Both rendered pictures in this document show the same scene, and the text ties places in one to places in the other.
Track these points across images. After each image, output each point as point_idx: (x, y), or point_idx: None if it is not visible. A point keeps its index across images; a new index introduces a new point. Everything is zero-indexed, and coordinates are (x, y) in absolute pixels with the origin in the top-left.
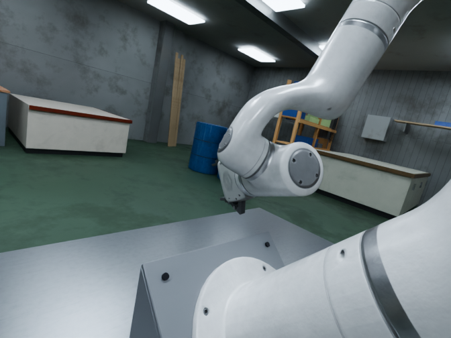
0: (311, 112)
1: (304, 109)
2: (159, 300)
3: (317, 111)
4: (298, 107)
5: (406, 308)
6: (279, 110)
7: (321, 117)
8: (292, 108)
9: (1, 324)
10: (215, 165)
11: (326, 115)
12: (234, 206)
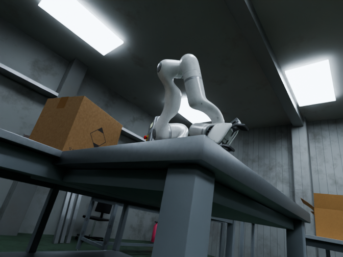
0: (199, 110)
1: (202, 111)
2: None
3: (198, 110)
4: (204, 112)
5: None
6: (209, 118)
7: (195, 108)
8: (205, 113)
9: None
10: (244, 130)
11: (194, 109)
12: None
